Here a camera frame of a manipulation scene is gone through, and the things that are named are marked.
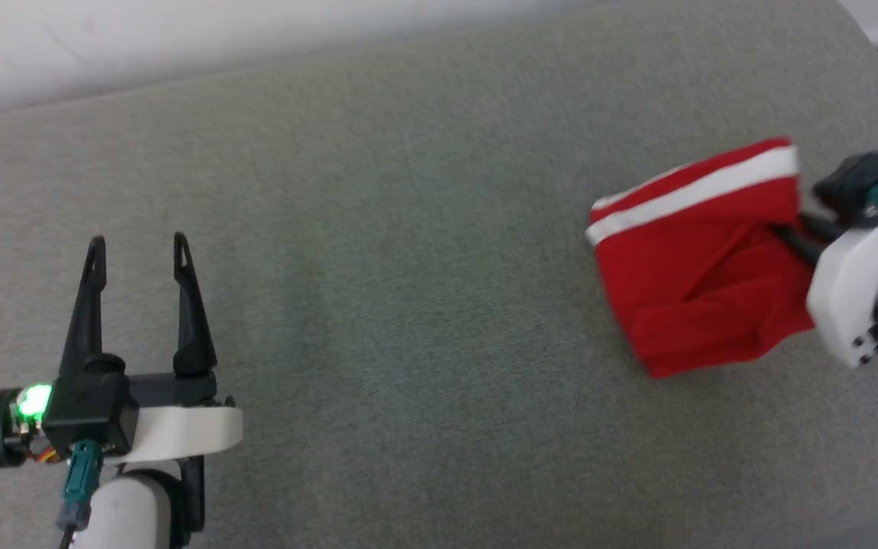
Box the grey fabric sofa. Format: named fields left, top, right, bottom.
left=0, top=0, right=878, bottom=549

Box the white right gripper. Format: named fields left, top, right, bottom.
left=770, top=204, right=878, bottom=371

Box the red garment with white stripe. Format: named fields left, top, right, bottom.
left=585, top=137, right=822, bottom=380

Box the teal plug black camera cable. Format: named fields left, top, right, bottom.
left=56, top=439, right=104, bottom=549

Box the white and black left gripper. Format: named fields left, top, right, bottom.
left=0, top=232, right=244, bottom=469

